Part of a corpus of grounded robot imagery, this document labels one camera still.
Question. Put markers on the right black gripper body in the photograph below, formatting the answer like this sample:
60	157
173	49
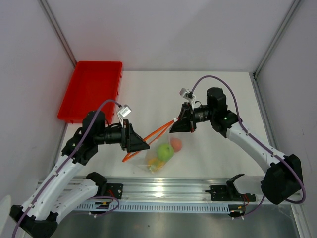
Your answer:
199	114

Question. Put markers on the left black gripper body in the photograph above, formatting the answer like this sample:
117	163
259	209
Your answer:
112	135

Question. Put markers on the pink peach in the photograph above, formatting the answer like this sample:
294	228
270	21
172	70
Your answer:
176	143

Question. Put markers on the yellow orange mango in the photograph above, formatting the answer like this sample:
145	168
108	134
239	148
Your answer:
155	164

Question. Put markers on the clear zip top bag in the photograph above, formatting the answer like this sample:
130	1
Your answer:
154	139

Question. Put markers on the green apple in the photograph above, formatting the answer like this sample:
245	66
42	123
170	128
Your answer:
165	152

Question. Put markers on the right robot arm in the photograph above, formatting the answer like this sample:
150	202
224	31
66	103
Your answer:
282	174

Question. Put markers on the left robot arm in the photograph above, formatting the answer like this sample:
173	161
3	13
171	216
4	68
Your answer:
40	215

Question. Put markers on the red plastic tray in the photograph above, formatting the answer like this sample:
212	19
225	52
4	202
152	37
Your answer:
91	84

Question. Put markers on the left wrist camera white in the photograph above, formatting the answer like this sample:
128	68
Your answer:
123	112

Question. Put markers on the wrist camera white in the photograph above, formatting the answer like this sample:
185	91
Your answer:
188	95
123	112

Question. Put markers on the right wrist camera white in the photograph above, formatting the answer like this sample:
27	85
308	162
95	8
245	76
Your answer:
188	95

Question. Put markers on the aluminium mounting rail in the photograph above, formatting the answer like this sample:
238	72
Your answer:
166	190

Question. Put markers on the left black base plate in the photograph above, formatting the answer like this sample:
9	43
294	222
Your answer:
111	190

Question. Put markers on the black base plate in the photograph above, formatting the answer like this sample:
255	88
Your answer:
228	193
111	190

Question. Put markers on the white slotted cable duct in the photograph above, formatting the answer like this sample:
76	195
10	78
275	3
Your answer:
155	207

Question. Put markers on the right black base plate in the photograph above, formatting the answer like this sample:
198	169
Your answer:
228	193

